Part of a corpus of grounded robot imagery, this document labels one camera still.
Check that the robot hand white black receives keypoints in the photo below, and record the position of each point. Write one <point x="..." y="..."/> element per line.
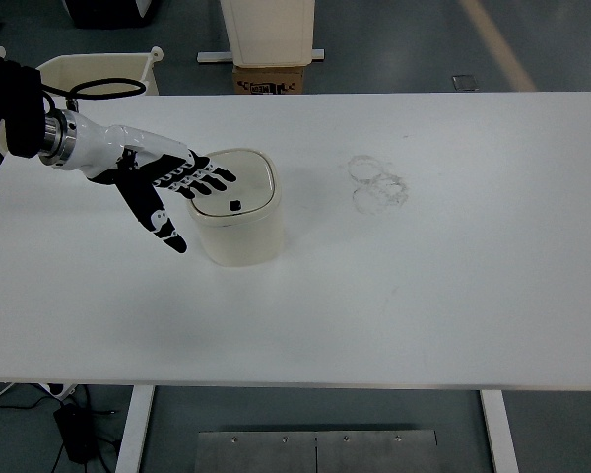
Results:
<point x="128" y="162"/>

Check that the small cream trash bin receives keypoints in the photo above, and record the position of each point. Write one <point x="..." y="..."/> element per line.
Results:
<point x="241" y="241"/>

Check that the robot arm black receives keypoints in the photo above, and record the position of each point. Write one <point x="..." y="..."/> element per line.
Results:
<point x="15" y="108"/>

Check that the large cream plastic bin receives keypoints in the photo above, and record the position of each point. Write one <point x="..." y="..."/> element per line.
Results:
<point x="271" y="29"/>

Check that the cream plastic crate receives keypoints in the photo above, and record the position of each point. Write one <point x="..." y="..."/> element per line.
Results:
<point x="103" y="66"/>

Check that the silver metal floor bar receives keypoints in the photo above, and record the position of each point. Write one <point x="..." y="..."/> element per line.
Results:
<point x="212" y="56"/>

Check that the black box with white part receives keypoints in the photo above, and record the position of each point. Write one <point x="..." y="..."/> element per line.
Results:
<point x="103" y="12"/>

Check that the brown cardboard box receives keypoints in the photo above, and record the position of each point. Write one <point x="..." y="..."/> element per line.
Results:
<point x="271" y="79"/>

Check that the white table leg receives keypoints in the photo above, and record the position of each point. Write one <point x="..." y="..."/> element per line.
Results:
<point x="498" y="428"/>
<point x="134" y="428"/>

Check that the black power adapter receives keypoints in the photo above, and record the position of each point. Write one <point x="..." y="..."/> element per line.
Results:
<point x="76" y="433"/>

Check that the grey metal plate with screws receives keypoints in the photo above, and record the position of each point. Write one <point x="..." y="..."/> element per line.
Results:
<point x="315" y="453"/>

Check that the grey floor outlet plate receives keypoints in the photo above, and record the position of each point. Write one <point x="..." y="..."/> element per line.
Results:
<point x="466" y="82"/>

